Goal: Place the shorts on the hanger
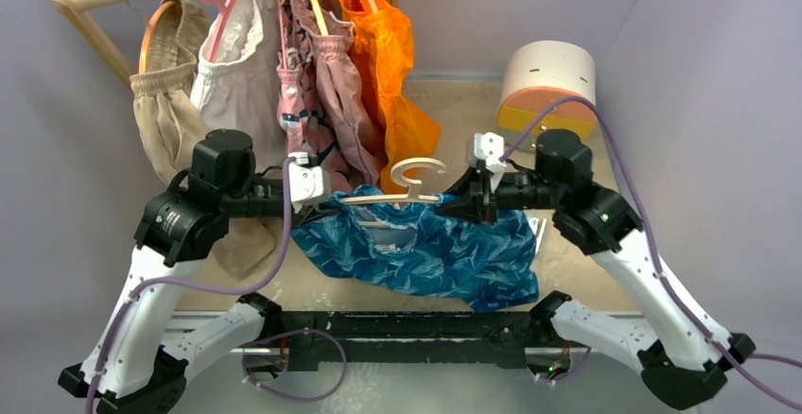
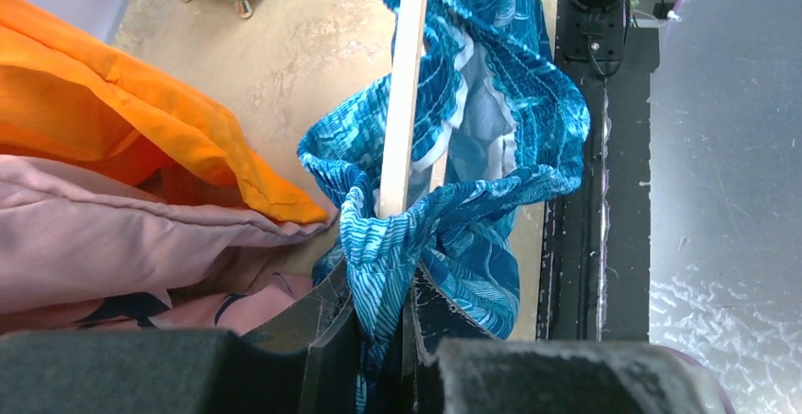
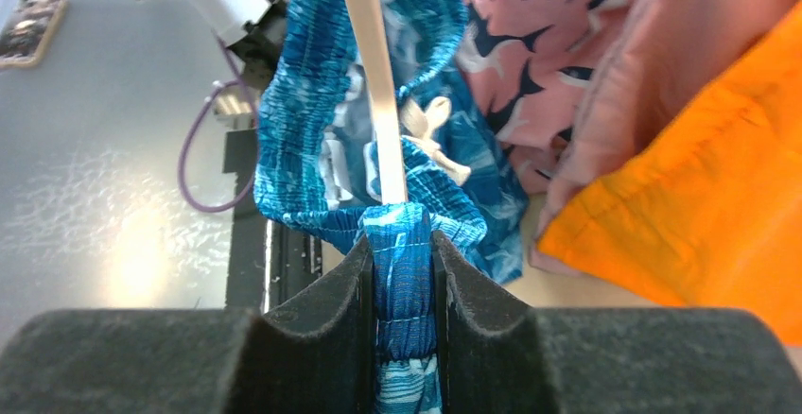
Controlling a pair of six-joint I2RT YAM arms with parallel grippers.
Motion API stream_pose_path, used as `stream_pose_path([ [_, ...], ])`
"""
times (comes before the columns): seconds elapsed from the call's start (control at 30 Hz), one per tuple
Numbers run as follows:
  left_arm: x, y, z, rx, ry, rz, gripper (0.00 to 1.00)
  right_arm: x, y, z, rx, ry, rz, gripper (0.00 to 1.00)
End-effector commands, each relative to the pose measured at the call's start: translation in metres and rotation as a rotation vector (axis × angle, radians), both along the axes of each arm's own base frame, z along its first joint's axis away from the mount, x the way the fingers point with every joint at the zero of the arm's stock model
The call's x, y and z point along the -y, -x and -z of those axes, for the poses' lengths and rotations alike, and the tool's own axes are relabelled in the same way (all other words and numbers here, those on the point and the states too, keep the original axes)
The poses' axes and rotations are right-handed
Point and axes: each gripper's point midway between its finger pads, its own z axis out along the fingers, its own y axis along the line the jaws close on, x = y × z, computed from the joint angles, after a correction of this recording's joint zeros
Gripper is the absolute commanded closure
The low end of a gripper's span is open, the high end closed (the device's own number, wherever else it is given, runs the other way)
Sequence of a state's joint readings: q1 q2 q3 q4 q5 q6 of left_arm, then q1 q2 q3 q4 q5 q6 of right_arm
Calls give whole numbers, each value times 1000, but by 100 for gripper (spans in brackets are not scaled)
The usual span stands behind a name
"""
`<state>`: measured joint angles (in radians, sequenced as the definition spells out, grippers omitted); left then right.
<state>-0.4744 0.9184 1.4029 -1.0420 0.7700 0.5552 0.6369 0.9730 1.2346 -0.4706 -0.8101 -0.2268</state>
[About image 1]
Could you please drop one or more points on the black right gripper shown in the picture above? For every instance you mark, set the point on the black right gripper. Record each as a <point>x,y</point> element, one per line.
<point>473,198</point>

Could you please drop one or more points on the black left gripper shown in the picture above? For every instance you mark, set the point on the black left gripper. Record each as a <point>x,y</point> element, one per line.
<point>309,213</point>

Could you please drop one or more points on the blue leaf-print shorts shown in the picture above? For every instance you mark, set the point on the blue leaf-print shorts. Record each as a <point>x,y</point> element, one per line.
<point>411,250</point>

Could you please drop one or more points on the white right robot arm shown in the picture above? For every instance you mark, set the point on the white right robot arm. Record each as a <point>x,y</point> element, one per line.
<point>681,353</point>

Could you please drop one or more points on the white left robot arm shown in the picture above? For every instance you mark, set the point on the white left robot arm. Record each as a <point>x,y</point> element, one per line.
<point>133,367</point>

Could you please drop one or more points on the pink navy patterned shorts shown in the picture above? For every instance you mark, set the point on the pink navy patterned shorts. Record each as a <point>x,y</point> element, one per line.
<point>300,111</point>

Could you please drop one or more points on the white shorts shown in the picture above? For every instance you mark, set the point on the white shorts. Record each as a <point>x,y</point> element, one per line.
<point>239,88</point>

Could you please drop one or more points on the dusty pink shorts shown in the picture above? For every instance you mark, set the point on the dusty pink shorts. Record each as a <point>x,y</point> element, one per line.
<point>339,86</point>

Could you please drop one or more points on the beige shorts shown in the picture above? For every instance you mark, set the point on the beige shorts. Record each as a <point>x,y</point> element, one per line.
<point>170,125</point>

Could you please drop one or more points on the orange hanger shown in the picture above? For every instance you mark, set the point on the orange hanger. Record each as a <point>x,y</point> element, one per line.
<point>150,31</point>

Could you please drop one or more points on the orange shorts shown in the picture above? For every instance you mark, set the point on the orange shorts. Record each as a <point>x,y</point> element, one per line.
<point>383,52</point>

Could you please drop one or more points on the thin pink hanger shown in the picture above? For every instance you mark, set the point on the thin pink hanger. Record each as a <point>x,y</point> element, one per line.
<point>283,60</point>

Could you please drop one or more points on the light blue stapler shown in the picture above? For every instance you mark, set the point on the light blue stapler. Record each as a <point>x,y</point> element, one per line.
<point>539,226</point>

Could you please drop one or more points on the round pastel drawer box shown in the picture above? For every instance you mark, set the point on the round pastel drawer box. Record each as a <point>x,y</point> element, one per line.
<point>540,73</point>

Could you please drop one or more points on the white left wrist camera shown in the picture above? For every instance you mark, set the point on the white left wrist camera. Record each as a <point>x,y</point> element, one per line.
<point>308,183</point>

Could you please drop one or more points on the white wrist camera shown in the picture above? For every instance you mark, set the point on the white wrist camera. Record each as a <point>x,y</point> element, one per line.
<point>308,183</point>
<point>484,153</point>

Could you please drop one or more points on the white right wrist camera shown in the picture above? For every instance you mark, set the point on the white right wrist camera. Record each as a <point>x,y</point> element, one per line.
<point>484,153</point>

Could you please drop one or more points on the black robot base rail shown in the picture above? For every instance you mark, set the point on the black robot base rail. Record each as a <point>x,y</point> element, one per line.
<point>509,340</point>

